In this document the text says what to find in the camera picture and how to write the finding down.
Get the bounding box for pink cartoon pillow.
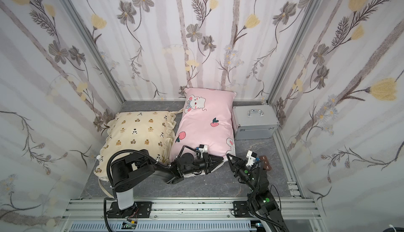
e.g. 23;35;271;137
169;88;236;163

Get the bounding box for cream bear print pillow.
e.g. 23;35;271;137
94;111;176;181

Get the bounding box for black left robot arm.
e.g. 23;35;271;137
106;146;224;211

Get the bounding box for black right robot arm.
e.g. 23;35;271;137
227;153;289;232

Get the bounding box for brown small block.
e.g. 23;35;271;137
259;156;272;171

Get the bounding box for silver aluminium case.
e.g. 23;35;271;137
232;105;280;140

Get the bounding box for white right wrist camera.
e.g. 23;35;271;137
246;151;259;167

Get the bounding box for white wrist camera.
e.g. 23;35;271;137
246;151;259;167
196;145;208;159

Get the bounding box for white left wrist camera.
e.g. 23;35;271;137
196;145;208;159

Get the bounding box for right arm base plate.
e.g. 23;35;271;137
232;201;252;218

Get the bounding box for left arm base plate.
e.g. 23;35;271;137
106;201;152;219

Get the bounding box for aluminium mounting rail frame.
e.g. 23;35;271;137
56;197;327;232

